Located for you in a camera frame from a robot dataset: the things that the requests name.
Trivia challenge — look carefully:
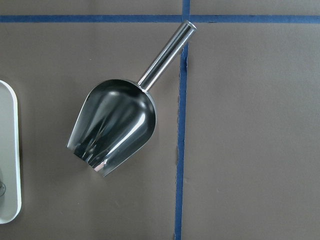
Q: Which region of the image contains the stainless steel ice scoop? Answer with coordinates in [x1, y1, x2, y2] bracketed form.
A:
[66, 20, 197, 177]

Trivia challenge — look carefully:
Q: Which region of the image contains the beige plastic tray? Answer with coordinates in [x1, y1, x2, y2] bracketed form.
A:
[0, 81, 22, 224]

